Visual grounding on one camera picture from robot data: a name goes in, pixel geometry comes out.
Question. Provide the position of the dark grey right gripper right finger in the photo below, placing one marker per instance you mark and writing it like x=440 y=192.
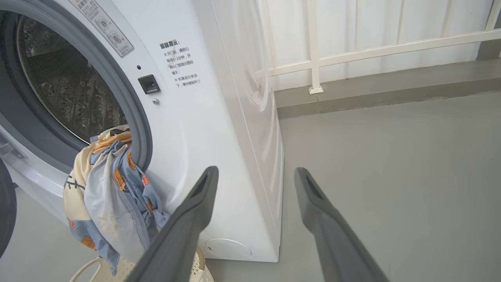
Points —
x=332 y=235

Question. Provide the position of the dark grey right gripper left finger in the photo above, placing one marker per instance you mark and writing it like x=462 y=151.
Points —
x=184 y=227

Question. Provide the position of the blue cream orange patterned garment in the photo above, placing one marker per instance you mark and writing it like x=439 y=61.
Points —
x=113 y=192

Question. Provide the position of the dark grey glass washer door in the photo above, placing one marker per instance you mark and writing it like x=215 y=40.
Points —
x=7 y=207

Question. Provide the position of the cream perforated plastic laundry basket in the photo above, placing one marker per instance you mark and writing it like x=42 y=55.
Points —
x=123 y=270

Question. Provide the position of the white front-load washing machine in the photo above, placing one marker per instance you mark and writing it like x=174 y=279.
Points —
x=203 y=129

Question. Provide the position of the white metal railing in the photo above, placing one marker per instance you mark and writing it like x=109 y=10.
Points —
x=313 y=58

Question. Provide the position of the grey warning sticker with pictograms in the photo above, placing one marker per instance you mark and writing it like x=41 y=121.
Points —
x=103 y=25

